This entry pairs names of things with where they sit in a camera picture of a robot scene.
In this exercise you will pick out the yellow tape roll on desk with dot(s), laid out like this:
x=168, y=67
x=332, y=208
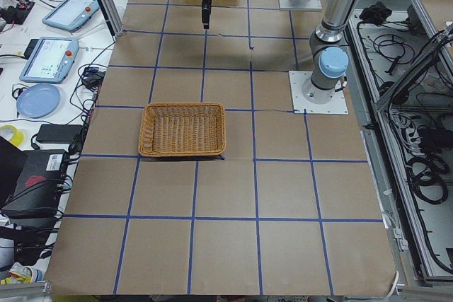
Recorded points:
x=12, y=134

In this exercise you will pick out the teach pendant near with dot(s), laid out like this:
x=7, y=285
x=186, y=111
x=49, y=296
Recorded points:
x=51, y=60

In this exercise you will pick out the black power adapter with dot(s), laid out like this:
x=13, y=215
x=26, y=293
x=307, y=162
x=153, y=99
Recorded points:
x=56, y=134

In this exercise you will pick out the brown wicker basket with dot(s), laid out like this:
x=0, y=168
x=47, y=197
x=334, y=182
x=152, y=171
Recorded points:
x=182, y=129

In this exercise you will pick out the light blue plate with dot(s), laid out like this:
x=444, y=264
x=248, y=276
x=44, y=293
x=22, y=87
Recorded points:
x=38, y=100

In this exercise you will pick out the teach pendant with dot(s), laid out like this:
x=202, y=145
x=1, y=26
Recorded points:
x=70, y=15
x=51, y=60

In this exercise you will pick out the teach pendant far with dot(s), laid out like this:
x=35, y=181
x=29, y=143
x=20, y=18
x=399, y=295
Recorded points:
x=70, y=15

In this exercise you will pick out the black computer box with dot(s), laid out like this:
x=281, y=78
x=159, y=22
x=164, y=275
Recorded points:
x=30, y=182

